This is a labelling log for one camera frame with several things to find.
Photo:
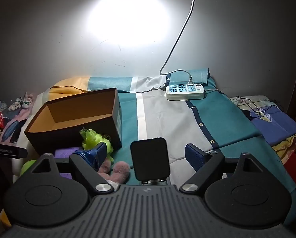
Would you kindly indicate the pink cloth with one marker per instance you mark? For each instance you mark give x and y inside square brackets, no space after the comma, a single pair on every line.
[26,115]

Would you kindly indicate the black square pad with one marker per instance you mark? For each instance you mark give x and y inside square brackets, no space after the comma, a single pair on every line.
[150,158]

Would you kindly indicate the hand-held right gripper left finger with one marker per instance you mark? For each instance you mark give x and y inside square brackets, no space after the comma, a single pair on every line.
[100,151]

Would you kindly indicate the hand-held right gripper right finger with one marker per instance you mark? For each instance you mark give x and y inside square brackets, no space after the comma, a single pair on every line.
[193,157]

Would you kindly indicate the green ball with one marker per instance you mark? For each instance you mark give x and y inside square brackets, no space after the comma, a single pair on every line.
[27,167]

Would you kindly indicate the teal and grey bed sheet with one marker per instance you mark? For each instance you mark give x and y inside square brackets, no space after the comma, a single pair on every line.
[167,119]

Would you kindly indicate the white gloves bundle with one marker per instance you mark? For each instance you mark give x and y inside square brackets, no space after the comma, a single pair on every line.
[16,105]

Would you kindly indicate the pink plush toy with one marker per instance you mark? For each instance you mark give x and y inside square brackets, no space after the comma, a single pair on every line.
[120,169]

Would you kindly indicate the red packet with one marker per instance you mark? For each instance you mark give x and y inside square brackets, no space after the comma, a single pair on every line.
[3,120]

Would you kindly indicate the brown cardboard box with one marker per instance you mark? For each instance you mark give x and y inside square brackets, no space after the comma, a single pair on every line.
[68,135]

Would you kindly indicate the blue purple blanket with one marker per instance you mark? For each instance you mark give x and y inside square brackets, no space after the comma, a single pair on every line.
[274,125]

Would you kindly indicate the blue oval case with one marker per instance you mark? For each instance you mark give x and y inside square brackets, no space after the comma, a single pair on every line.
[11,130]

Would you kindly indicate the white power strip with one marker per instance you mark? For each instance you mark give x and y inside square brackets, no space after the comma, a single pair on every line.
[185,95]

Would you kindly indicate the yellow cloth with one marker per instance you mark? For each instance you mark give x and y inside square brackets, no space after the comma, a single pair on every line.
[284,148]

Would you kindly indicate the green plush toy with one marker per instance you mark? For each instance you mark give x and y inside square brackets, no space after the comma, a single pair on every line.
[91,136]

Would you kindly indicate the purple soft cloth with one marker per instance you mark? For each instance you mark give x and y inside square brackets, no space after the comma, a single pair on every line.
[63,152]

